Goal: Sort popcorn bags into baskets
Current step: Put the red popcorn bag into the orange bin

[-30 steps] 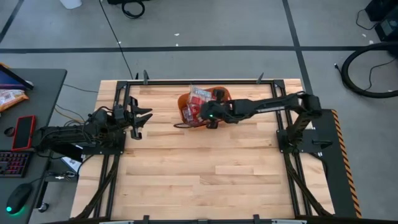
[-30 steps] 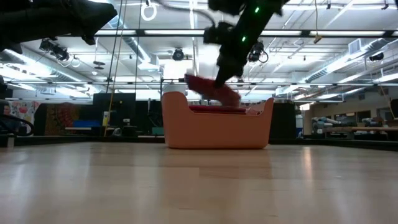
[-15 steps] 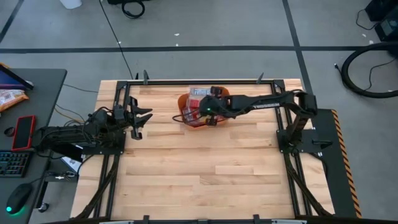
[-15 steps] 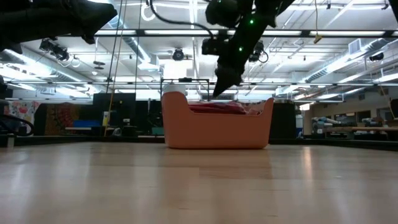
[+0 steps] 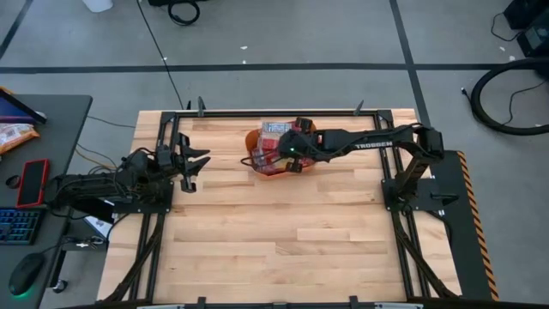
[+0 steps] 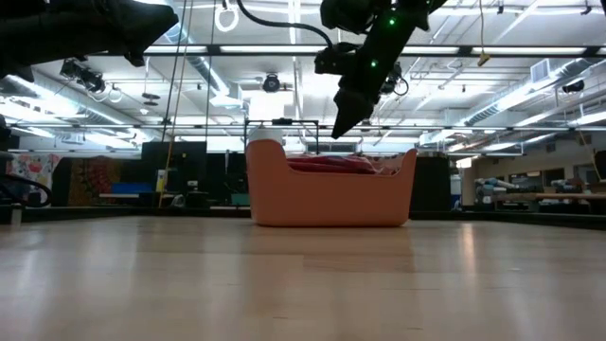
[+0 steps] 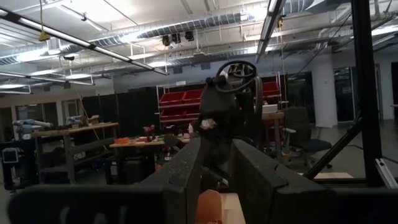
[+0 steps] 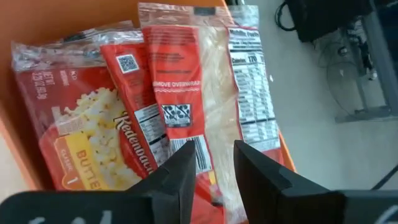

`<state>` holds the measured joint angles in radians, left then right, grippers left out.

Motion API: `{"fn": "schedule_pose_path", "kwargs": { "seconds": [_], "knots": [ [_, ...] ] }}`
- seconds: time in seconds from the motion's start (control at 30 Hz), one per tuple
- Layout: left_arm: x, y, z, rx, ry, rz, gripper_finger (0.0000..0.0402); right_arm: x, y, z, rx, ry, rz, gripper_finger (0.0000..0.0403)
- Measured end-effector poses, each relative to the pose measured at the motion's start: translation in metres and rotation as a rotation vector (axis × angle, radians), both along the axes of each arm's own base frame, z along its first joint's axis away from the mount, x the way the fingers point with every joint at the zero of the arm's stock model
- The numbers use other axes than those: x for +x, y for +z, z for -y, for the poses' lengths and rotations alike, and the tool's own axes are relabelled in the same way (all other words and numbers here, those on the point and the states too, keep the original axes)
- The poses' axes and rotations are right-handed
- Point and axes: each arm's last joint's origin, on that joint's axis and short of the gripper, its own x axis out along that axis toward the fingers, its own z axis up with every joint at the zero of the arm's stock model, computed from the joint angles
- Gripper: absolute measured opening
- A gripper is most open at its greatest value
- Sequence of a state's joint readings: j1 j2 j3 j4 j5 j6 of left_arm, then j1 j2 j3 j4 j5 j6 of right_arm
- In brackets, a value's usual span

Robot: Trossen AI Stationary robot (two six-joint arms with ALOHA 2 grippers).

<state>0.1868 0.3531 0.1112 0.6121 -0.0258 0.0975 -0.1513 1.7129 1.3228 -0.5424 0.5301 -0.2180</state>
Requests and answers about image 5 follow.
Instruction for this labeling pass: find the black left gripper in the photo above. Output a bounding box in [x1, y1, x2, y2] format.
[171, 131, 213, 193]

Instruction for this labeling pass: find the red popcorn bag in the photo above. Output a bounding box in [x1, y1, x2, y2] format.
[250, 147, 281, 173]
[260, 121, 293, 136]
[272, 155, 317, 174]
[256, 131, 283, 152]

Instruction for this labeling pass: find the orange plastic basket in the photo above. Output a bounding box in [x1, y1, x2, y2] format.
[244, 118, 319, 179]

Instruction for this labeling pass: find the white printed paper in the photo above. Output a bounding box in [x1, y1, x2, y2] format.
[82, 213, 114, 239]

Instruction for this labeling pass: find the dark grey desk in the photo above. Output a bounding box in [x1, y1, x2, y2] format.
[0, 93, 94, 309]

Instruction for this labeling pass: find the phone in red case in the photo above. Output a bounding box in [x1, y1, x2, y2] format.
[15, 158, 51, 209]

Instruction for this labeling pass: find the orange snack bag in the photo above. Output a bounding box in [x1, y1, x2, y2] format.
[0, 123, 41, 156]

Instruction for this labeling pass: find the tablet with purple screen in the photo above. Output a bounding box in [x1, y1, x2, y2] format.
[0, 87, 48, 126]

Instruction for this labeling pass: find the backlit black keyboard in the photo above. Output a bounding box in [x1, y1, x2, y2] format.
[0, 207, 46, 247]

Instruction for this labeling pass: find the black plate hazard stripe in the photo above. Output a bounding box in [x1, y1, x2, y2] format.
[427, 148, 501, 302]

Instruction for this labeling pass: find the black computer mouse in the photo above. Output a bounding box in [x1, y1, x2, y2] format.
[8, 251, 45, 298]

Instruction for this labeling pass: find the black equipment box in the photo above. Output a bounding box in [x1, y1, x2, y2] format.
[503, 0, 549, 58]

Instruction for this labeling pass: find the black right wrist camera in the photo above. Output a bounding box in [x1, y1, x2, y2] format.
[277, 130, 302, 162]

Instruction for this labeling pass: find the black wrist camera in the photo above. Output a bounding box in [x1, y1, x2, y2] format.
[277, 130, 302, 162]
[155, 144, 173, 167]

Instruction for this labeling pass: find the black aluminium table frame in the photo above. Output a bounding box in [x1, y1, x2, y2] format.
[100, 96, 462, 309]

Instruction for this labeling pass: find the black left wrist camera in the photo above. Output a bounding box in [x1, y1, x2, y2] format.
[155, 144, 173, 167]

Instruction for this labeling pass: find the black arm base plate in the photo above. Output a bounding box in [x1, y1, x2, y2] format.
[111, 179, 175, 215]
[380, 177, 460, 213]

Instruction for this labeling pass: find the long black floor cable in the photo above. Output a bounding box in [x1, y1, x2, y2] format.
[136, 0, 186, 111]

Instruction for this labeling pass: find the coiled black cable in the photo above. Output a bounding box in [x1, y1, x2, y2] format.
[166, 0, 202, 27]

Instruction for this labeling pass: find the thick black hose loop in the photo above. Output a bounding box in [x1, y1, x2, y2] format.
[469, 57, 549, 137]

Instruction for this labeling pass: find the thin black cable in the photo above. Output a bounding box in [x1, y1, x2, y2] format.
[460, 79, 549, 127]

